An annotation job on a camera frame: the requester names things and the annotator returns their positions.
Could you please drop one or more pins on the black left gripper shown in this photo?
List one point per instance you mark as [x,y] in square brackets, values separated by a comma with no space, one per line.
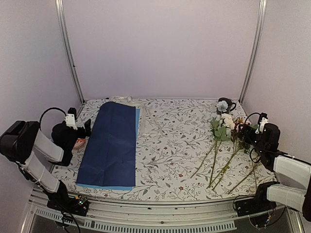
[83,134]

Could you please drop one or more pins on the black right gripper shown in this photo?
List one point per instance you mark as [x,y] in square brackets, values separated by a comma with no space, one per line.
[247,139]

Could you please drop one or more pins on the pink fake flower stem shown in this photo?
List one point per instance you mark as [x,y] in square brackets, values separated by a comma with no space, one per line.
[234,146]

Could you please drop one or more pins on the yellow fake flower stem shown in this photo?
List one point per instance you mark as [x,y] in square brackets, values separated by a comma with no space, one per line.
[255,164]

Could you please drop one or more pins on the white blue fake flower stem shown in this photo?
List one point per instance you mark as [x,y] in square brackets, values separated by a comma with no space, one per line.
[221,127]

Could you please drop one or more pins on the pale blue fake flower stem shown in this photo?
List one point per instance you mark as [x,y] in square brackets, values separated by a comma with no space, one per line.
[222,107]

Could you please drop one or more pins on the blue wrapping paper sheet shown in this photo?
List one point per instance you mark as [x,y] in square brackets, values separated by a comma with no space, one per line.
[109,161]

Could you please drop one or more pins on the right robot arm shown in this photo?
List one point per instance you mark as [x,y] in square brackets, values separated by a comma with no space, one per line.
[265,143]

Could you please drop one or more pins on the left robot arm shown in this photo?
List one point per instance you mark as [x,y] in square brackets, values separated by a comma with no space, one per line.
[19,143]

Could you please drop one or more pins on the red patterned small dish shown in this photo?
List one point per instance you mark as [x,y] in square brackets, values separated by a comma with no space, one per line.
[79,143]

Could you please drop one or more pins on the dark grey metal mug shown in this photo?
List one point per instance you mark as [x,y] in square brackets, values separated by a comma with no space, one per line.
[231,105]

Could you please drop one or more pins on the clear plastic wrap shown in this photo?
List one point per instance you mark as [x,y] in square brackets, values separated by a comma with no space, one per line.
[141,113]

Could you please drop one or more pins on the floral patterned tablecloth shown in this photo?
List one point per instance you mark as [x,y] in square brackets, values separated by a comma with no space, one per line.
[165,163]

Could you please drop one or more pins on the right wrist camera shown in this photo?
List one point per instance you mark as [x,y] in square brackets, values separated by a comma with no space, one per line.
[262,120]

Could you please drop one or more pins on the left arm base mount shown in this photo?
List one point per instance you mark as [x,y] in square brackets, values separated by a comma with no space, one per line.
[78,205]

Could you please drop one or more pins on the front aluminium rail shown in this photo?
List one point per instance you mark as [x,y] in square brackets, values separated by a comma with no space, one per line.
[106,215]

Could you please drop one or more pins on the left aluminium frame post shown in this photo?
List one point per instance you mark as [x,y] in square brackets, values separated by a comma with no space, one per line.
[65,37]

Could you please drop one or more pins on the aluminium frame post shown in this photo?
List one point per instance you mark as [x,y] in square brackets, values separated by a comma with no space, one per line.
[254,50]
[65,37]

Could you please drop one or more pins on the right aluminium frame post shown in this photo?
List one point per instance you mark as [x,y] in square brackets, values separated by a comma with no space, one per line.
[254,50]

